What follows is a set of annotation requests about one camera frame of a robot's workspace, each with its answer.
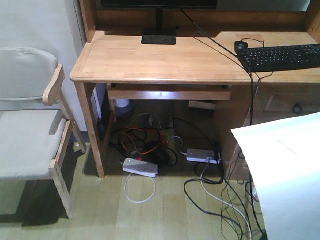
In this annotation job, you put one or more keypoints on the white power strip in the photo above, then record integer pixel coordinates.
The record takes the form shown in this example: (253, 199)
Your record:
(140, 167)
(203, 156)

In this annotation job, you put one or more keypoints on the white paper sheet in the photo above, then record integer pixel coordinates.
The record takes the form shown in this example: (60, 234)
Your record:
(283, 157)

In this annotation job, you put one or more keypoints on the white power strip left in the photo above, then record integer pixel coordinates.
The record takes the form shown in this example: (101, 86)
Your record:
(140, 167)

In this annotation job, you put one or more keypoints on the wooden desk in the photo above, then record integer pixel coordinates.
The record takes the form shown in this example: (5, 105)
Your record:
(192, 70)

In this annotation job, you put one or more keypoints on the black monitor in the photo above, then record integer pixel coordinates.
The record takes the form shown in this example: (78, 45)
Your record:
(160, 22)

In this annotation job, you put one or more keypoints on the white power strip right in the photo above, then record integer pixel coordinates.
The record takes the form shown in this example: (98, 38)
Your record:
(203, 156)

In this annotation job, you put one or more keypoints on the wooden chair grey cushion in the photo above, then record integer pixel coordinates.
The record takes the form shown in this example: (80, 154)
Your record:
(33, 142)

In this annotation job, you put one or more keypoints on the black round puck device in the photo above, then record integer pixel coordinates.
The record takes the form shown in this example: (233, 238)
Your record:
(240, 46)

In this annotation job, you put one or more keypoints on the black keyboard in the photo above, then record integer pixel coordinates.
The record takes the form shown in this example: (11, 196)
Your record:
(280, 58)

